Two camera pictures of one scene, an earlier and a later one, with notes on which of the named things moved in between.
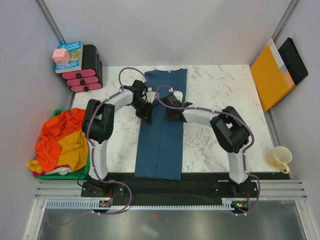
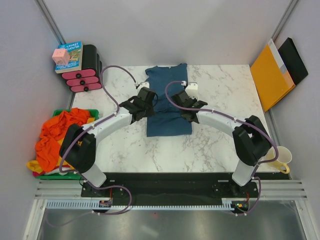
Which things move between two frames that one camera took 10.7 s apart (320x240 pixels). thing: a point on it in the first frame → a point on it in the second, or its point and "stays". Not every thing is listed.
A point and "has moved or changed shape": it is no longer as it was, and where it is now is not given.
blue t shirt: x=159 y=146 has moved or changed shape
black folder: x=293 y=61 stays
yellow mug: x=280 y=156 stays
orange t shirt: x=48 y=149 stays
